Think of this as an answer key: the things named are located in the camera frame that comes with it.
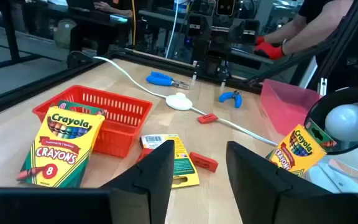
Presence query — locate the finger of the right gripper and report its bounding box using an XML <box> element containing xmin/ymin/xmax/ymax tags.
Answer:
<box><xmin>191</xmin><ymin>60</ymin><xmax>199</xmax><ymax>86</ymax></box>
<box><xmin>218</xmin><ymin>68</ymin><xmax>230</xmax><ymax>94</ymax></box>

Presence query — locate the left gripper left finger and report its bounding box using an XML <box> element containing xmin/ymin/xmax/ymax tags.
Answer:
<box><xmin>101</xmin><ymin>139</ymin><xmax>176</xmax><ymax>224</ymax></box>

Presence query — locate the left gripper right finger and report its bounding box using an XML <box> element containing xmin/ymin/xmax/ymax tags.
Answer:
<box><xmin>225</xmin><ymin>141</ymin><xmax>334</xmax><ymax>224</ymax></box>

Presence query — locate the small blue-handled cutter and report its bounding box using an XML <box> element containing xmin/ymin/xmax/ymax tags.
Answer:
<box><xmin>218</xmin><ymin>90</ymin><xmax>244</xmax><ymax>109</ymax></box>

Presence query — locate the red rectangular eraser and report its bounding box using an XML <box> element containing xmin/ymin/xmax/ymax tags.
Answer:
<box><xmin>135</xmin><ymin>147</ymin><xmax>155</xmax><ymax>164</ymax></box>
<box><xmin>197</xmin><ymin>113</ymin><xmax>219</xmax><ymax>124</ymax></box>
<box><xmin>188</xmin><ymin>151</ymin><xmax>219</xmax><ymax>174</ymax></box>

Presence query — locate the Crayola crayon box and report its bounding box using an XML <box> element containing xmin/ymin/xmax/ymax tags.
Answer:
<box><xmin>265</xmin><ymin>118</ymin><xmax>337</xmax><ymax>177</ymax></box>
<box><xmin>139</xmin><ymin>133</ymin><xmax>200</xmax><ymax>189</ymax></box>
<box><xmin>16</xmin><ymin>106</ymin><xmax>106</xmax><ymax>189</ymax></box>
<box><xmin>56</xmin><ymin>99</ymin><xmax>107</xmax><ymax>116</ymax></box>

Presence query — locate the white and red object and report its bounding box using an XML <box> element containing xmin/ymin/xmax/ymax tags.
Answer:
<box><xmin>165</xmin><ymin>91</ymin><xmax>194</xmax><ymax>111</ymax></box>

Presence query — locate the red plastic basket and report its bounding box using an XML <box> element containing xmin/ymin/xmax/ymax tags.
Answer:
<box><xmin>32</xmin><ymin>85</ymin><xmax>154</xmax><ymax>159</ymax></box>

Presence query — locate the pink plastic bin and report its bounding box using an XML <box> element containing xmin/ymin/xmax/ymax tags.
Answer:
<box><xmin>259</xmin><ymin>78</ymin><xmax>323</xmax><ymax>136</ymax></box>

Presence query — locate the person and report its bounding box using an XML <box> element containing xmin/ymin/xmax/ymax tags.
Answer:
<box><xmin>253</xmin><ymin>0</ymin><xmax>356</xmax><ymax>60</ymax></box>
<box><xmin>93</xmin><ymin>0</ymin><xmax>135</xmax><ymax>18</ymax></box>

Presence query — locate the white lamp bulb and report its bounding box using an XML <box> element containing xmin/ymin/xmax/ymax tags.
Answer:
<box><xmin>324</xmin><ymin>104</ymin><xmax>358</xmax><ymax>142</ymax></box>

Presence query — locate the beige waste bin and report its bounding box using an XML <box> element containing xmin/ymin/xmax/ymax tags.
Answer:
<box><xmin>53</xmin><ymin>19</ymin><xmax>77</xmax><ymax>49</ymax></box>

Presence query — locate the white lamp cable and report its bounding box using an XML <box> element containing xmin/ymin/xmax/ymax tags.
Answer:
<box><xmin>92</xmin><ymin>55</ymin><xmax>279</xmax><ymax>147</ymax></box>

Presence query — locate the white hanging cable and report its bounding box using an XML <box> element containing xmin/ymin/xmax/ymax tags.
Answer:
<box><xmin>165</xmin><ymin>0</ymin><xmax>180</xmax><ymax>60</ymax></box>

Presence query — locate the yellow hanging cable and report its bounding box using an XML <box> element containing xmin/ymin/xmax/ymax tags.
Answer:
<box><xmin>131</xmin><ymin>0</ymin><xmax>137</xmax><ymax>47</ymax></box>

